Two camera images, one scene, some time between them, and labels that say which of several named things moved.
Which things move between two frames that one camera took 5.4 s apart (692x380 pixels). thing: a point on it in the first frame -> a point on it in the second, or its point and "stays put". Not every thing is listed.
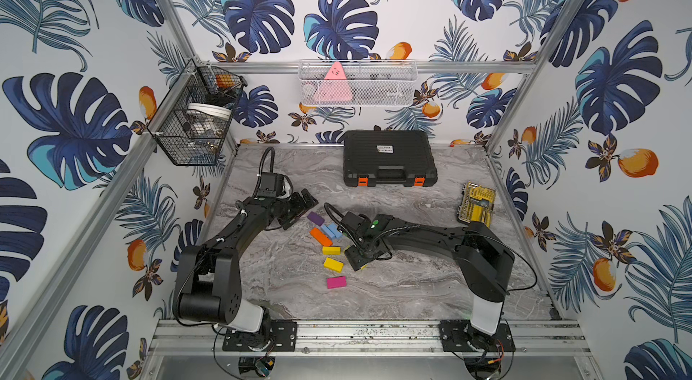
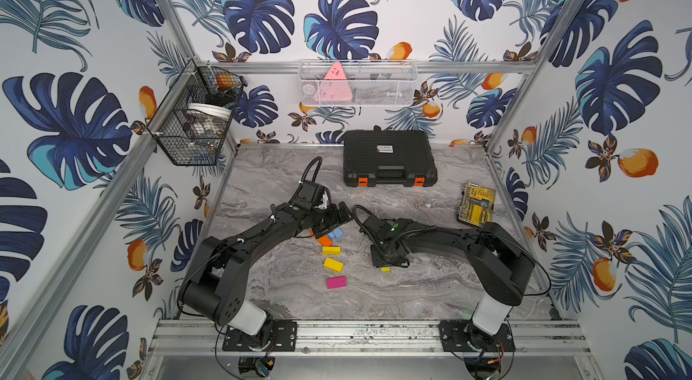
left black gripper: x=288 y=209 -> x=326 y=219
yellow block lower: x=333 y=265 stays put
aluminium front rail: x=174 y=337 stays put
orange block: x=321 y=237 stays put
